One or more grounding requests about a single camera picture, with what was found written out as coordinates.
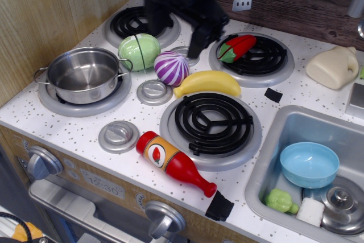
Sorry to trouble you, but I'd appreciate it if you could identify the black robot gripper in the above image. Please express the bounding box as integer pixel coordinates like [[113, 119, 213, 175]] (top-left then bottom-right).
[[144, 0, 229, 59]]

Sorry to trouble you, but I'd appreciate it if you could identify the red toy pepper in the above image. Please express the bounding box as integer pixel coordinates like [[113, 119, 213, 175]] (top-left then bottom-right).
[[217, 35, 257, 64]]

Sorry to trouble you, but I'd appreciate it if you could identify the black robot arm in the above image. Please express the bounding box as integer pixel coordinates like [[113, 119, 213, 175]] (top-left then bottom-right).
[[144, 0, 229, 59]]

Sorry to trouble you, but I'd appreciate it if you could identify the silver metal pan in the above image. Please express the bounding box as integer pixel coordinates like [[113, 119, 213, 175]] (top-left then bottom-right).
[[39, 47, 134, 104]]

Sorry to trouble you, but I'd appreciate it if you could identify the silver centre countertop knob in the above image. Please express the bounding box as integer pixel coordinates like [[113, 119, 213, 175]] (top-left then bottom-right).
[[171, 46, 200, 67]]

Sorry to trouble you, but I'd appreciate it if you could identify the silver countertop knob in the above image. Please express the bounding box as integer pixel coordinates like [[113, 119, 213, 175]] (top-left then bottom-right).
[[98, 121, 140, 154], [136, 79, 173, 106], [171, 46, 200, 67]]

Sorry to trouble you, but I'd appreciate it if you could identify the purple striped toy onion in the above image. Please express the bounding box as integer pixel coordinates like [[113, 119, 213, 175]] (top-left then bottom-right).
[[154, 51, 189, 87]]

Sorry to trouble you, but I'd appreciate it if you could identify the green toy cabbage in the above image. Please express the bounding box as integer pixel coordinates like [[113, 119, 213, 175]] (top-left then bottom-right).
[[118, 33, 161, 71]]

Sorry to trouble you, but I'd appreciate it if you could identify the back left black burner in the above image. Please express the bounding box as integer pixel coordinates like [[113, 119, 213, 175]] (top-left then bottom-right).
[[104, 6, 181, 48]]

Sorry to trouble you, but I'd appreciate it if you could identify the black burner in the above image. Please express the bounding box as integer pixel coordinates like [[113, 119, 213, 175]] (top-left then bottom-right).
[[159, 92, 262, 171], [209, 32, 295, 88], [104, 6, 181, 48]]

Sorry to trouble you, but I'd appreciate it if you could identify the yellow toy banana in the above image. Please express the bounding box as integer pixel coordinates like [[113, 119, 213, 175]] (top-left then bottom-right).
[[173, 71, 241, 98]]

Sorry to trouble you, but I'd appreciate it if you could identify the silver middle countertop knob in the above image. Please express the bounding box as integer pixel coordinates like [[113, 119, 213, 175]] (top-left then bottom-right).
[[136, 79, 173, 106]]

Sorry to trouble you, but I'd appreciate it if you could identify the back right black burner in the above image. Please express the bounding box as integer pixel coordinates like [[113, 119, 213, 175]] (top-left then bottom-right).
[[209, 32, 295, 88]]

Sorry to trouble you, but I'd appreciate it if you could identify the front right black burner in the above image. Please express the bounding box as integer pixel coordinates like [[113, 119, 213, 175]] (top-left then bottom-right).
[[159, 92, 262, 171]]

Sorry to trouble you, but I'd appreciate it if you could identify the small black tape patch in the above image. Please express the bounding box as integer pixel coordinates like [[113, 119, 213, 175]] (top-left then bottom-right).
[[264, 88, 283, 103]]

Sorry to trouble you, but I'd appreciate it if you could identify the red toy ketchup bottle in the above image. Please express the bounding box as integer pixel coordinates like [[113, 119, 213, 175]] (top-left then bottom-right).
[[136, 131, 217, 197]]

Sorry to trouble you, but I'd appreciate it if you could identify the silver front countertop knob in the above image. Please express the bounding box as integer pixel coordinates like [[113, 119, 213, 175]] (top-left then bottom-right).
[[98, 121, 140, 154]]

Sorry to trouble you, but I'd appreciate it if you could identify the silver toy sink basin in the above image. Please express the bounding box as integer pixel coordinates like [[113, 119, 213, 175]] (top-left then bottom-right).
[[245, 106, 363, 242]]

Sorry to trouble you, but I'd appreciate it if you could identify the beige toy jug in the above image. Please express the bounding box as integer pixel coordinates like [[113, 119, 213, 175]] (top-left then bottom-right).
[[306, 46, 359, 89]]

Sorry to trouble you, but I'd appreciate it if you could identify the oven clock display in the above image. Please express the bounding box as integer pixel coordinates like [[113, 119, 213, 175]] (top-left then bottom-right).
[[80, 168, 125, 200]]

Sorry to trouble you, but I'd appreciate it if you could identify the silver toy faucet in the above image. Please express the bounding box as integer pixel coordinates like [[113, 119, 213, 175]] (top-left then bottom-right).
[[348, 0, 363, 38]]

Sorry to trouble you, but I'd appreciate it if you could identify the black tape at edge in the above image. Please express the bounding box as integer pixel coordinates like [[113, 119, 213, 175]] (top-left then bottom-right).
[[205, 191, 234, 221]]

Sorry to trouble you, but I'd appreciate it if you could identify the light blue plastic bowl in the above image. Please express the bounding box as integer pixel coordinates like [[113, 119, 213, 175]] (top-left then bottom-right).
[[280, 142, 340, 189]]

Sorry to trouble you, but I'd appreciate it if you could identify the right oven front knob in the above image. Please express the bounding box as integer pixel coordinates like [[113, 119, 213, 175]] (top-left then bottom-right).
[[145, 200, 187, 242]]

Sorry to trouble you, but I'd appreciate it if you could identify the oven knob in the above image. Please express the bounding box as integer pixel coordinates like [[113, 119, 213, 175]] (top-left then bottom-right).
[[27, 146, 64, 180], [145, 200, 187, 242]]

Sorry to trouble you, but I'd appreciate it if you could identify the silver faucet base block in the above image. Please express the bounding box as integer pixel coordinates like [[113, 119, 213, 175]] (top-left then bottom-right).
[[345, 83, 364, 119]]

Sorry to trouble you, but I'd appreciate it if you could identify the left oven front knob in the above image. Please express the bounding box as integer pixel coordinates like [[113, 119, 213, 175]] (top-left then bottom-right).
[[27, 146, 64, 180]]

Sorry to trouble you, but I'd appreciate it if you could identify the green toy vegetable in sink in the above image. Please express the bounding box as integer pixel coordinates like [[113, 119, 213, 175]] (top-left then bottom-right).
[[265, 188, 299, 214]]

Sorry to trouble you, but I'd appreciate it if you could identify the white cube block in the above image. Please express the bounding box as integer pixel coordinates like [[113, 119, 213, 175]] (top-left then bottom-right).
[[296, 197, 325, 227]]

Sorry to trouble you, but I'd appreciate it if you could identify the silver pot lid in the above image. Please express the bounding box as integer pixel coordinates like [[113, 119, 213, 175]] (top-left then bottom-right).
[[301, 176, 363, 236]]

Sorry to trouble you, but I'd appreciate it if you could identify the orange object bottom left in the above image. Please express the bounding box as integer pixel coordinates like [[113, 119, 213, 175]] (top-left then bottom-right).
[[11, 222, 43, 242]]

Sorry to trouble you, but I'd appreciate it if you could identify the front left burner ring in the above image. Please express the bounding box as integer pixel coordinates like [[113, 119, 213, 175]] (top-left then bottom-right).
[[38, 66, 133, 118]]

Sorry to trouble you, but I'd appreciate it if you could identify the silver oven door handle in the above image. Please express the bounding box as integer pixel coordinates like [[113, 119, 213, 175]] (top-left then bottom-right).
[[29, 180, 151, 242]]

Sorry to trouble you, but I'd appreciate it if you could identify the black cable bottom left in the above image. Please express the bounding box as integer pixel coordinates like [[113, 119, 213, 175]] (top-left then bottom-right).
[[0, 211, 31, 243]]

